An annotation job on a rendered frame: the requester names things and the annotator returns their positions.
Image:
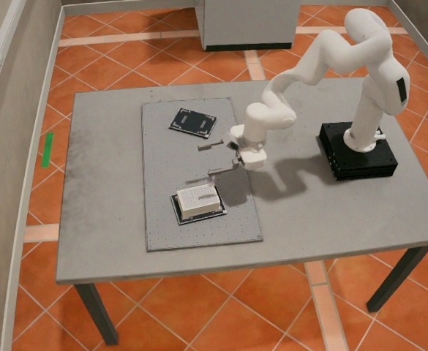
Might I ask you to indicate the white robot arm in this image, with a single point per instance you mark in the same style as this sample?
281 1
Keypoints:
385 87

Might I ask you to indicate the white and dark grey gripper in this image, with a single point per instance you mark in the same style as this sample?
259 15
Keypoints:
250 158

